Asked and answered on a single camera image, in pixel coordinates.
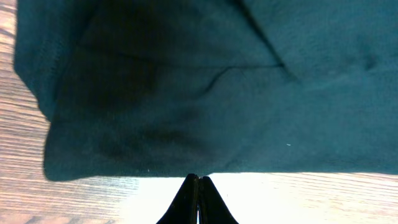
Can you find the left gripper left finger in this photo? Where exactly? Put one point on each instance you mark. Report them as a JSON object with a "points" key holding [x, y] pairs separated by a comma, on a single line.
{"points": [[184, 206]]}

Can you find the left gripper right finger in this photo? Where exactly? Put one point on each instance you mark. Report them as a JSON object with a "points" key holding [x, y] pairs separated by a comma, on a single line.
{"points": [[212, 208]]}

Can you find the black t-shirt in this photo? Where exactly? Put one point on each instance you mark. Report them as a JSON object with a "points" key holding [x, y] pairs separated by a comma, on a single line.
{"points": [[164, 88]]}

